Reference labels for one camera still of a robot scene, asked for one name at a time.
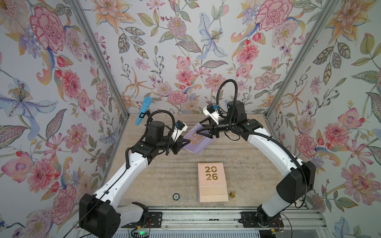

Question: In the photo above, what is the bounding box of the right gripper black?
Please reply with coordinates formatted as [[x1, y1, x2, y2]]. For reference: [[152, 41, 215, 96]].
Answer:
[[198, 118, 238, 141]]

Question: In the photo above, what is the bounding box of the purple calendar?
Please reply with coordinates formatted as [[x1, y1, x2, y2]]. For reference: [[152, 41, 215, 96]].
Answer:
[[183, 123, 215, 155]]

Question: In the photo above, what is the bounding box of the pink calendar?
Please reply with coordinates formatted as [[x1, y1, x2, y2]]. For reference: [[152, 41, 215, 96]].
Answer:
[[197, 162, 229, 203]]

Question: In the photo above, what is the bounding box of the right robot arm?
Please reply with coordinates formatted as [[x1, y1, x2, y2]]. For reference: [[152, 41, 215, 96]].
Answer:
[[197, 101, 316, 224]]

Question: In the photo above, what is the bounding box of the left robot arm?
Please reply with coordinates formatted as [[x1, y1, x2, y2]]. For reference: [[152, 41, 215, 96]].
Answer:
[[78, 121, 190, 238]]

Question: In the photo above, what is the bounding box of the black microphone stand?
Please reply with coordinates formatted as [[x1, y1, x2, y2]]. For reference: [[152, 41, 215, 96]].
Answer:
[[145, 110, 152, 124]]

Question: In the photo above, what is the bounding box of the blue microphone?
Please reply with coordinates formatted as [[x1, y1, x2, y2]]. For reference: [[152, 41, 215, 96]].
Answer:
[[136, 96, 152, 126]]

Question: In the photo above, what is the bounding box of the small brass knob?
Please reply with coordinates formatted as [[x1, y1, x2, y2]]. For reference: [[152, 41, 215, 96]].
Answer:
[[229, 191, 236, 198]]

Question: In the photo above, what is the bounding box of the right corner aluminium profile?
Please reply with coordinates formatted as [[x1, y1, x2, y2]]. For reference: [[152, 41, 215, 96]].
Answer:
[[264, 0, 340, 117]]

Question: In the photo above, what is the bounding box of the corner aluminium profile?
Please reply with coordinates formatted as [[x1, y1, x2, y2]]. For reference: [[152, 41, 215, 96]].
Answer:
[[264, 0, 340, 117], [66, 0, 130, 117]]

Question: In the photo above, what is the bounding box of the left corner aluminium profile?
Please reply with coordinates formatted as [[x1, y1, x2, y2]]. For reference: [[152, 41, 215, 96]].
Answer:
[[66, 0, 130, 117]]

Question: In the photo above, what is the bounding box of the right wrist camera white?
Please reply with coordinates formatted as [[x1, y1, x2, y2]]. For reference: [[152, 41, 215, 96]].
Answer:
[[203, 103, 220, 125]]

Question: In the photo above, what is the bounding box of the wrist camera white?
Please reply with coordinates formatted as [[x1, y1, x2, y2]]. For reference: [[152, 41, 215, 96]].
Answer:
[[203, 103, 220, 125], [171, 120, 188, 142]]

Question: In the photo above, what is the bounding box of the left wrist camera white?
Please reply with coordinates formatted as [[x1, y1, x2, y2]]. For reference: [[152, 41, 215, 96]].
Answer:
[[171, 120, 188, 142]]

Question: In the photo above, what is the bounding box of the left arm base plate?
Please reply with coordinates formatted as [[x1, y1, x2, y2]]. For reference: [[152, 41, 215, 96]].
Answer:
[[121, 212, 163, 229]]

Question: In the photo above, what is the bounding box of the aluminium rail frame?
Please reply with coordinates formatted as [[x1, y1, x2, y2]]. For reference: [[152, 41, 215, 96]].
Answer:
[[114, 207, 331, 238]]

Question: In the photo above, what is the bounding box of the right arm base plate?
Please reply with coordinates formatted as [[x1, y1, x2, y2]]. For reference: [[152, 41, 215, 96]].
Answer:
[[238, 211, 284, 229]]

